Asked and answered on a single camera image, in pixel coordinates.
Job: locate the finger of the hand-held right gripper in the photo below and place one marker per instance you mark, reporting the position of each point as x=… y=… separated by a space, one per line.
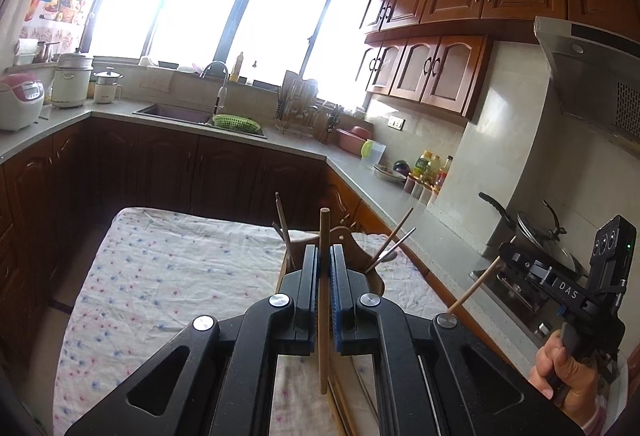
x=525 y=261

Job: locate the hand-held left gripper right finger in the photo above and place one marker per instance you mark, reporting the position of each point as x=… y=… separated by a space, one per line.
x=337 y=291

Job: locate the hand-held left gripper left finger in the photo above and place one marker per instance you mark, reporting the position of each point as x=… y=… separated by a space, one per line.
x=310 y=286

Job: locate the wooden utensil holder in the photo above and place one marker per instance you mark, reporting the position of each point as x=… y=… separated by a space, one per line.
x=357 y=246

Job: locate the light wooden chopstick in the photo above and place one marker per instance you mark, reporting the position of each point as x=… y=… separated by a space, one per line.
x=324 y=236

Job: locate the brown wooden chopstick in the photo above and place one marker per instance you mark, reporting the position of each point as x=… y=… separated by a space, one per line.
x=475 y=286
x=395 y=233

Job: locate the person's right hand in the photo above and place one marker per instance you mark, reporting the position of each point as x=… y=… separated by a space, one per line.
x=575 y=381

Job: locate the gas stove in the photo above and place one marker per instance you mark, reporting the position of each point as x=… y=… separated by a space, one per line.
x=515 y=296

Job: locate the black wok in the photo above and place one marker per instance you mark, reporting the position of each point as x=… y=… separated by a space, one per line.
x=492 y=205

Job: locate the grey kitchen countertop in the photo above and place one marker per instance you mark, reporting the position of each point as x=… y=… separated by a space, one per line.
x=440 y=236

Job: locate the set of seasoning jars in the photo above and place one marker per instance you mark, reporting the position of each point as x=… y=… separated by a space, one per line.
x=420 y=191

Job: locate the plate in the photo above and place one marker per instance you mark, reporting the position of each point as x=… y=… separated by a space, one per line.
x=390 y=171

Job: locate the floral white tablecloth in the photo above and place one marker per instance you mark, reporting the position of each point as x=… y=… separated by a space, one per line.
x=175 y=276

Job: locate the yellow oil bottle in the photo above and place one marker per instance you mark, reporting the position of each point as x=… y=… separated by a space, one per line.
x=424 y=165

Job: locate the clear pitcher green lid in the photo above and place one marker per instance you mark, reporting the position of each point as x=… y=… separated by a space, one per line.
x=375 y=153

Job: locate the pink basin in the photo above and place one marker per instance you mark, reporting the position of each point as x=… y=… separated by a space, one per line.
x=352 y=140

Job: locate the knife block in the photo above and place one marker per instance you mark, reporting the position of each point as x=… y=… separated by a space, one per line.
x=331 y=125

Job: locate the green strainer basket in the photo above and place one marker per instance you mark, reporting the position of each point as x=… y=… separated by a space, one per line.
x=237 y=122

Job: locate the wooden base cabinets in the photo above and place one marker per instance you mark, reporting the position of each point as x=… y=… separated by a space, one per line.
x=165 y=170

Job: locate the steel range hood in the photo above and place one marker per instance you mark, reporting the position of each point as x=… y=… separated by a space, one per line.
x=585 y=75

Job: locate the chrome sink faucet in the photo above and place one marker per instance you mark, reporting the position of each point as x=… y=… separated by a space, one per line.
x=222 y=88

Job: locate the steel kitchen sink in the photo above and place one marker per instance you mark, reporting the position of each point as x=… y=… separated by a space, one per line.
x=170 y=113

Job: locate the yellow dish soap bottle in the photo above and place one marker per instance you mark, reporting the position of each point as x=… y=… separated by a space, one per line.
x=237 y=68

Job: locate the small white electric pot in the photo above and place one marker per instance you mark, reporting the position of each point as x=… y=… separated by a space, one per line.
x=107 y=88

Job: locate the large kitchen window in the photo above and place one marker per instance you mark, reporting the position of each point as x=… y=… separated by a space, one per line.
x=200 y=0

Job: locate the white slow cooker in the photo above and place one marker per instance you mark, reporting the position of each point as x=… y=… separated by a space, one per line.
x=72 y=80

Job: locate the white and pink rice cooker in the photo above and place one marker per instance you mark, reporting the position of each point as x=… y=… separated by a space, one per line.
x=20 y=100

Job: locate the paper towel roll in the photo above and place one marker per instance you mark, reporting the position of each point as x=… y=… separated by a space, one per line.
x=27 y=50

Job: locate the wall outlet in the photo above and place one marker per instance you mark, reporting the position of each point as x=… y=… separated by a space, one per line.
x=396 y=122

